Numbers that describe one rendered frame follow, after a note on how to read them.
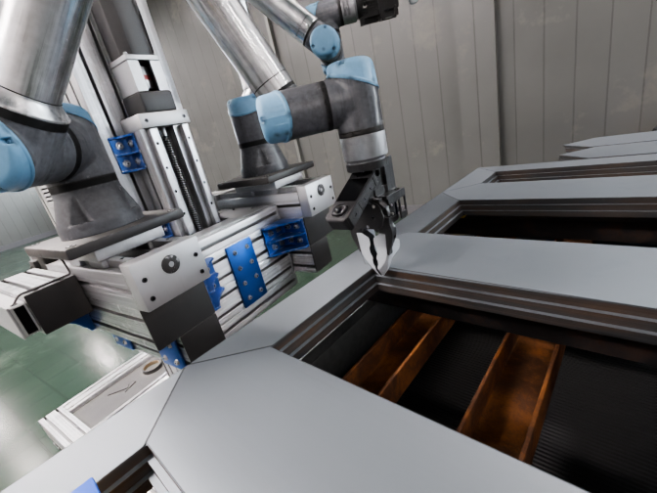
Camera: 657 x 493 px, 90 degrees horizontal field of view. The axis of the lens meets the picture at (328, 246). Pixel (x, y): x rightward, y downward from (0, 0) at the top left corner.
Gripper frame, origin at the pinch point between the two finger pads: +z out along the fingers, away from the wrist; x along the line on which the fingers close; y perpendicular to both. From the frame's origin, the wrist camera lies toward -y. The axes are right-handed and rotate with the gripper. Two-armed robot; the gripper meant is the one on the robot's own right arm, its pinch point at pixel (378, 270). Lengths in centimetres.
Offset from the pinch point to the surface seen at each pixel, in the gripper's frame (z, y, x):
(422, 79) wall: -47, 278, 122
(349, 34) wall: -105, 268, 189
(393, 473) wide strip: 0.8, -30.7, -21.2
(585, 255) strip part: 0.8, 15.3, -29.0
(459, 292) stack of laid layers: 2.8, 1.5, -14.3
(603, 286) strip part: 0.8, 6.1, -32.0
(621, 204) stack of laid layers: 2, 46, -32
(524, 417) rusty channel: 18.3, -4.4, -24.7
